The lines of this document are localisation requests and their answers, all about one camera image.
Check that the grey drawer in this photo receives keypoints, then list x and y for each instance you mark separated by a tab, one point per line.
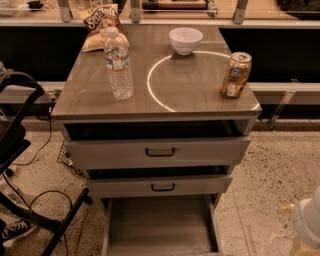
159	186
147	153
161	226

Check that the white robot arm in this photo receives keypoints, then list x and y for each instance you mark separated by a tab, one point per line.
305	216

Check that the grey wooden drawer cabinet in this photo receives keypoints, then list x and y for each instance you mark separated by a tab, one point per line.
175	97

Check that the clear plastic water bottle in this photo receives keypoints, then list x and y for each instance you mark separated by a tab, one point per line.
116	54

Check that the white ceramic bowl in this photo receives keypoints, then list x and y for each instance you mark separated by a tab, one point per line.
185	40

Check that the dented gold soda can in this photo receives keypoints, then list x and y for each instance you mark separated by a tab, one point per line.
237	74

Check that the brown chips bag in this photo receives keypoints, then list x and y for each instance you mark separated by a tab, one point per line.
97	20

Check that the black white sneaker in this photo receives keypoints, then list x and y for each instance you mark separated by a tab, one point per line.
16	230

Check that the wire mesh basket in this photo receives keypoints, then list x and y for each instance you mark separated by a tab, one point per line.
65	159

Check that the black chair frame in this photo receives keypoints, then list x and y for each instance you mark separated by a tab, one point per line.
13	144

